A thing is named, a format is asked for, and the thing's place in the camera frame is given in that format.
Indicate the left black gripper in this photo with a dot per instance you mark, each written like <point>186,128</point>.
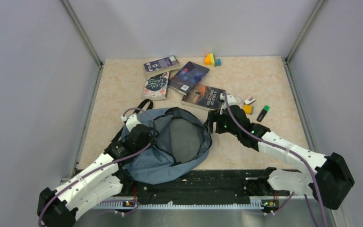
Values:
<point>149,138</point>

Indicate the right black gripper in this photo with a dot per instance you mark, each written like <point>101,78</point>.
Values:
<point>215,116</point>

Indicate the A Tale of Two Cities book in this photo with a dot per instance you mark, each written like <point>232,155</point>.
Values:
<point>203,97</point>

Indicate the blue-grey student backpack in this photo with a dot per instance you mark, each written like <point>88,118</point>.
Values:
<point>182,143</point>

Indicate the dark blue bokeh book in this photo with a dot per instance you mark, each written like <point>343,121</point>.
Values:
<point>188,77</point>

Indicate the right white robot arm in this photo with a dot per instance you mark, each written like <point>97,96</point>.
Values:
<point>325,177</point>

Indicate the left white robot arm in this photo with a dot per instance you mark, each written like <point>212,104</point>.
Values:
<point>105,177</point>

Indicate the orange pencil sharpener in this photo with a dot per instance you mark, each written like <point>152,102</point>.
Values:
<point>248,109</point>

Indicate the floral Little Women book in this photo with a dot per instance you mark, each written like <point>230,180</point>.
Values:
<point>156,87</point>

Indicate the green and black highlighter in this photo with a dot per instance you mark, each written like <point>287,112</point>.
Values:
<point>263,113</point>

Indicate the colourful sticky note stack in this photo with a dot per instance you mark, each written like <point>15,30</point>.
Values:
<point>211,60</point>

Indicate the purple paperback book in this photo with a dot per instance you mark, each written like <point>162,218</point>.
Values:
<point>161,65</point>

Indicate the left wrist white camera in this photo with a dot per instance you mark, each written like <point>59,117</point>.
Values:
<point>131,121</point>

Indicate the wrist white camera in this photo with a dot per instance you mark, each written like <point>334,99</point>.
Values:
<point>230,99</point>
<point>131,121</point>

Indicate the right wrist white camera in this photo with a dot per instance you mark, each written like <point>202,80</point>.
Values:
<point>230,99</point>

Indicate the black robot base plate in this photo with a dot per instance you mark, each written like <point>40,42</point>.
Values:
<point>204,187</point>

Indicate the aluminium frame rail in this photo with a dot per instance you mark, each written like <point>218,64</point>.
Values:
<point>294,210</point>

